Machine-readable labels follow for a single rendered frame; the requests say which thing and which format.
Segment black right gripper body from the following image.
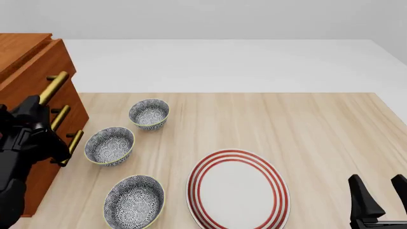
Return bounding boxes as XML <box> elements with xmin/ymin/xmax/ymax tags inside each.
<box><xmin>349</xmin><ymin>216</ymin><xmax>407</xmax><ymax>229</ymax></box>

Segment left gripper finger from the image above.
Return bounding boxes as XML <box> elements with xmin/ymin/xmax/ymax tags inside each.
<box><xmin>11</xmin><ymin>95</ymin><xmax>42</xmax><ymax>119</ymax></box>
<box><xmin>31</xmin><ymin>105</ymin><xmax>53</xmax><ymax>128</ymax></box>

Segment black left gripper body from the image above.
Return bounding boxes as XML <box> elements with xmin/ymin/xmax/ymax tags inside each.
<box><xmin>0</xmin><ymin>104</ymin><xmax>72</xmax><ymax>165</ymax></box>

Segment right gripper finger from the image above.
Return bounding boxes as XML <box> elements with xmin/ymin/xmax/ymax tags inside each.
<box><xmin>390</xmin><ymin>174</ymin><xmax>407</xmax><ymax>217</ymax></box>
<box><xmin>347</xmin><ymin>174</ymin><xmax>386</xmax><ymax>219</ymax></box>

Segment wooden cabinet with drawers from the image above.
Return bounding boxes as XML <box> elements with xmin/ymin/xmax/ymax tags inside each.
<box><xmin>0</xmin><ymin>32</ymin><xmax>90</xmax><ymax>218</ymax></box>

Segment medium patterned grey bowl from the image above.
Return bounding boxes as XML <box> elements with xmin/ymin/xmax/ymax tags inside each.
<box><xmin>83</xmin><ymin>126</ymin><xmax>136</xmax><ymax>168</ymax></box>

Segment small patterned grey bowl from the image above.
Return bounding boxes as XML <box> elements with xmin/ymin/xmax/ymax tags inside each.
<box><xmin>128</xmin><ymin>98</ymin><xmax>170</xmax><ymax>132</ymax></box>

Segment large patterned grey bowl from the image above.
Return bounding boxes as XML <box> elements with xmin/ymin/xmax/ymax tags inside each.
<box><xmin>102</xmin><ymin>174</ymin><xmax>167</xmax><ymax>229</ymax></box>

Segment white plate with red rings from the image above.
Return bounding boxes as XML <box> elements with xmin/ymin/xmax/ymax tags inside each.
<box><xmin>185</xmin><ymin>148</ymin><xmax>291</xmax><ymax>229</ymax></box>

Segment mid-length brass drawer handle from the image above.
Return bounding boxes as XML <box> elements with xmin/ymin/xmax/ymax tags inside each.
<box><xmin>50</xmin><ymin>104</ymin><xmax>71</xmax><ymax>132</ymax></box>

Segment long brass drawer handle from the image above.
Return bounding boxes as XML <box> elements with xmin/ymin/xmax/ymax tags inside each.
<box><xmin>38</xmin><ymin>71</ymin><xmax>70</xmax><ymax>106</ymax></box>

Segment short brass drawer handle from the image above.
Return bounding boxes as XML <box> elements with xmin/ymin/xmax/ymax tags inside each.
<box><xmin>50</xmin><ymin>130</ymin><xmax>85</xmax><ymax>168</ymax></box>

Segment wooden drawer with longest handle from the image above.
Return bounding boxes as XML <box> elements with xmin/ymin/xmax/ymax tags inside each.
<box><xmin>0</xmin><ymin>38</ymin><xmax>78</xmax><ymax>113</ymax></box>

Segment wooden drawer with shortest handle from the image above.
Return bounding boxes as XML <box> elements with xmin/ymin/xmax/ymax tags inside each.
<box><xmin>18</xmin><ymin>94</ymin><xmax>90</xmax><ymax>218</ymax></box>

